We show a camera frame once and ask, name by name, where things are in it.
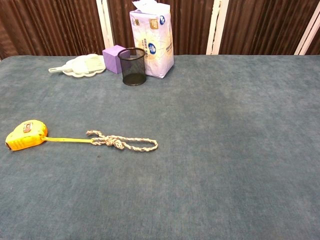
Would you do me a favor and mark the purple foam cube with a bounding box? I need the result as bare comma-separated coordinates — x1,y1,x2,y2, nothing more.
102,44,131,75

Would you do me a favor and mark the brown pleated screen panel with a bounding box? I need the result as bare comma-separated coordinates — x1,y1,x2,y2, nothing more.
305,23,320,56
0,0,105,60
107,0,215,56
219,0,316,56

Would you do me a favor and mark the beige braided rope loop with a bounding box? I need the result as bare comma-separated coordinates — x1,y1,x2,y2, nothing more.
85,129,159,153

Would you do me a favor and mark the white purple tissue pack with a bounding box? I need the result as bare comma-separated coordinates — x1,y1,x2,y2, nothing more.
129,0,175,80

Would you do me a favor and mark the white flower-shaped tray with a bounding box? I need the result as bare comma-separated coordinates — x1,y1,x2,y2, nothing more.
61,57,106,78

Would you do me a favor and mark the white screen frame post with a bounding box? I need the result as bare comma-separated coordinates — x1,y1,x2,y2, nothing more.
205,0,230,56
294,8,320,56
95,0,115,52

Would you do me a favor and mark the black mesh pen cup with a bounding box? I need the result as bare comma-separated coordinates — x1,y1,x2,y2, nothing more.
117,47,148,87

